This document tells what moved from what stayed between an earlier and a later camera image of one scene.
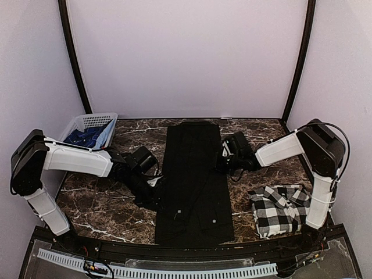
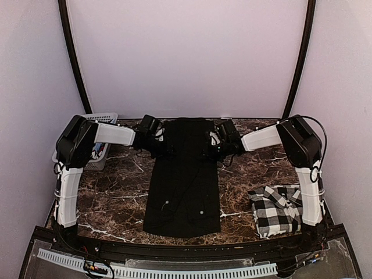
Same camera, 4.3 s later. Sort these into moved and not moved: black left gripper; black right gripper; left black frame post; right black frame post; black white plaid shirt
Moved: black left gripper; black right gripper
Not moved: right black frame post; black white plaid shirt; left black frame post
